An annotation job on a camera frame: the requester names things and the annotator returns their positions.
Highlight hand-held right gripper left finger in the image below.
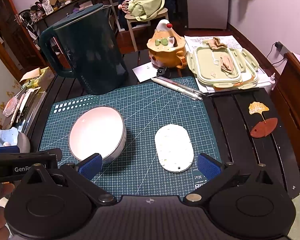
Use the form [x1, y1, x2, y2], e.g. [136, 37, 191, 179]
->
[21, 153, 117, 206]

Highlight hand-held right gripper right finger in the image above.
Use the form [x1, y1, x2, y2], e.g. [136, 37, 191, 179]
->
[184, 153, 281, 203]

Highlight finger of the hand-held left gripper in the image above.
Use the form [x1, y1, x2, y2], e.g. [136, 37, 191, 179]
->
[0, 145, 20, 154]

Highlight white ceramic bowl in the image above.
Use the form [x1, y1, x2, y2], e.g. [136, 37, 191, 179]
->
[68, 106, 127, 164]

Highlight white oval sponge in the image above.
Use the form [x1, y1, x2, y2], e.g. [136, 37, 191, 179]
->
[154, 124, 195, 173]

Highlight pale blue whale figure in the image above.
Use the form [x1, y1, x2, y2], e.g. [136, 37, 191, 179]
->
[0, 127, 31, 153]

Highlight stack of books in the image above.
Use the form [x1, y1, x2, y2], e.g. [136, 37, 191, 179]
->
[2, 87, 51, 136]

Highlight brown leather fish ornament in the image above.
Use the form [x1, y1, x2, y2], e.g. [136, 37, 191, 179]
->
[250, 117, 278, 138]

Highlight yellow ginkgo leaf ornament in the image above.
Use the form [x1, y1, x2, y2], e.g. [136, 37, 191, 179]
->
[249, 102, 270, 115]

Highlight green cutting mat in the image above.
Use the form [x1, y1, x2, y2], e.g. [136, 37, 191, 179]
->
[39, 76, 223, 202]

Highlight green patterned box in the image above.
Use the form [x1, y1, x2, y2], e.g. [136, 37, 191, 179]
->
[20, 67, 56, 91]

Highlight white pen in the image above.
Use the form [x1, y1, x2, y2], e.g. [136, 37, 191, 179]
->
[157, 76, 203, 97]
[151, 77, 203, 101]

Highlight green lid with orange seal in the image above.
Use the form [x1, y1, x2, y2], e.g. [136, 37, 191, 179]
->
[196, 74, 259, 90]

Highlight light green container lid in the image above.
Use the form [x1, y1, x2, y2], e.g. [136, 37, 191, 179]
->
[186, 45, 260, 84]

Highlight beige cloth piece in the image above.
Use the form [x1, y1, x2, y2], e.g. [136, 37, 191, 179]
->
[219, 54, 235, 73]
[206, 37, 227, 51]

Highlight black clip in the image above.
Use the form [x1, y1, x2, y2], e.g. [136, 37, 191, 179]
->
[156, 66, 172, 78]

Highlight brown wooden cabinet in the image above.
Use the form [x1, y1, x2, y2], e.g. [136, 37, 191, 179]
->
[270, 52, 300, 170]

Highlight white card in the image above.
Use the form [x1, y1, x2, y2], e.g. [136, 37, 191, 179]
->
[132, 64, 161, 83]

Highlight dark green pitcher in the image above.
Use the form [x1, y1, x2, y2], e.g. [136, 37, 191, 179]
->
[39, 4, 129, 95]

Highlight white paper sheets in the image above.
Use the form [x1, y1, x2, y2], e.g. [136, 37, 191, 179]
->
[184, 35, 273, 93]

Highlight orange ceramic lidded mug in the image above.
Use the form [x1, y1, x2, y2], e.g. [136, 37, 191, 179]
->
[147, 19, 188, 69]

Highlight brown wooden door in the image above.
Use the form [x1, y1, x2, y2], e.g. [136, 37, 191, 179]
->
[0, 0, 48, 68]

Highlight black power plug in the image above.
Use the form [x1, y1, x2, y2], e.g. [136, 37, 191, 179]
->
[273, 41, 285, 53]

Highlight light wooden stool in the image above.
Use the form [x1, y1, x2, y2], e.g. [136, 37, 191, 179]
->
[125, 7, 169, 53]

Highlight cluttered dark desk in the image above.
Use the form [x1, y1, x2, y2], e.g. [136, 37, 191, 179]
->
[17, 0, 120, 32]

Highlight white grey appliance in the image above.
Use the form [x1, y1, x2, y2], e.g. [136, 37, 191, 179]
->
[185, 0, 232, 30]

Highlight light green bag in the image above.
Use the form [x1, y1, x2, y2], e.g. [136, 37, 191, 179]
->
[126, 0, 165, 22]

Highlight pink wire whisk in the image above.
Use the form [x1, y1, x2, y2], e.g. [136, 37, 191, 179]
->
[118, 0, 131, 13]

